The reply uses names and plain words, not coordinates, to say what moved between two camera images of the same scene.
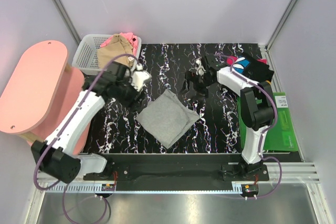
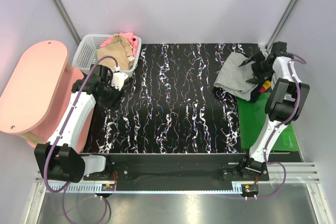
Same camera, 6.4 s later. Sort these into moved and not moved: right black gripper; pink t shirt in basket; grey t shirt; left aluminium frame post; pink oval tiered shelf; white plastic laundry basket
Moved: right black gripper; grey t shirt
Not moved: white plastic laundry basket; pink oval tiered shelf; left aluminium frame post; pink t shirt in basket
